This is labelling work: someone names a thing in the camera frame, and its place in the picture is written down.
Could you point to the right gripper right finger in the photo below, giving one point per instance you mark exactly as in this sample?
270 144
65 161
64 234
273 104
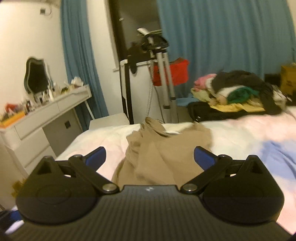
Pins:
214 167

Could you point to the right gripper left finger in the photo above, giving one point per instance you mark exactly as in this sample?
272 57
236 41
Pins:
87 166

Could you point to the beige trousers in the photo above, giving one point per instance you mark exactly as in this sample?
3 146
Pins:
156 157

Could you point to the pile of mixed clothes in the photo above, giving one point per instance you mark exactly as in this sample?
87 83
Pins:
238 91

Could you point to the white dressing table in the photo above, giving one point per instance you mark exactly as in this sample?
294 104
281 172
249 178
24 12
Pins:
47 131

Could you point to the pastel tie-dye duvet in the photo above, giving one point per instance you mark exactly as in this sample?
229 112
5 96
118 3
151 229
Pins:
271 137

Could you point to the orange tray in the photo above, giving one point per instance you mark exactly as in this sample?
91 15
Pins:
12 119

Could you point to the garment steamer stand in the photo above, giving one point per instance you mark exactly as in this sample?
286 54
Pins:
151 84

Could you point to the black framed vanity mirror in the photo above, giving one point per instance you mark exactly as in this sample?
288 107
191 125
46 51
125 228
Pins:
37 78

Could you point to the narrow blue curtain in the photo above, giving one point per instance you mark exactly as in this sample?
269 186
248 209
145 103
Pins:
78 52

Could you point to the yellow paper bag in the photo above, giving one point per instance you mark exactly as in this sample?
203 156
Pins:
288 75

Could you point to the large blue curtain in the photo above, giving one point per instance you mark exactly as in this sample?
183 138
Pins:
217 35

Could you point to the dark window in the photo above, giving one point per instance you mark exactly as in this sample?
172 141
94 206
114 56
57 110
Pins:
126 18

